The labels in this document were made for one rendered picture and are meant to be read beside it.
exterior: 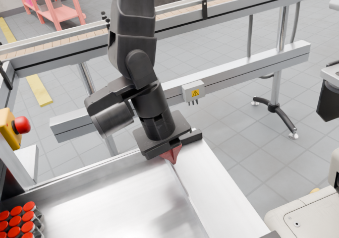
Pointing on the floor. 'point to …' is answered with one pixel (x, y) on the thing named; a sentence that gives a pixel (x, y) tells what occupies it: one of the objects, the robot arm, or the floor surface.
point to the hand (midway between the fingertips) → (172, 159)
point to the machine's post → (13, 174)
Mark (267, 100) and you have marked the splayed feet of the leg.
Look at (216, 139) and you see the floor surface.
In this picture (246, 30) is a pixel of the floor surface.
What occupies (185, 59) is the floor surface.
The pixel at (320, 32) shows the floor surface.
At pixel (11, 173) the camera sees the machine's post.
